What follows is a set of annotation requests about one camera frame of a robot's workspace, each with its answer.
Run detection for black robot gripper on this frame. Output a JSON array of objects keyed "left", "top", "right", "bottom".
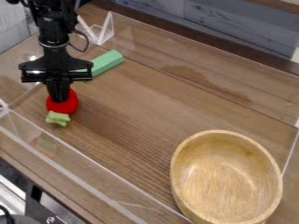
[{"left": 18, "top": 0, "right": 93, "bottom": 102}]

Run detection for red felt strawberry toy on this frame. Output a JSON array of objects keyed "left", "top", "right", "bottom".
[{"left": 44, "top": 87, "right": 80, "bottom": 128}]

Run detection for green rectangular block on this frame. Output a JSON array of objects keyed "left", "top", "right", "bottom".
[{"left": 75, "top": 49, "right": 125, "bottom": 78}]

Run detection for clear acrylic tray walls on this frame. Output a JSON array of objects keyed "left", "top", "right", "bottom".
[{"left": 0, "top": 16, "right": 299, "bottom": 224}]

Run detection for wooden bowl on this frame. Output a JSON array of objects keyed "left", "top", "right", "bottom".
[{"left": 169, "top": 129, "right": 283, "bottom": 224}]

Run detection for black table leg bracket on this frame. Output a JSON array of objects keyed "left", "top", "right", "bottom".
[{"left": 24, "top": 184, "right": 67, "bottom": 224}]

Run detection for black cable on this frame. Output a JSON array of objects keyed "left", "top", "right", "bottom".
[{"left": 0, "top": 204, "right": 16, "bottom": 224}]

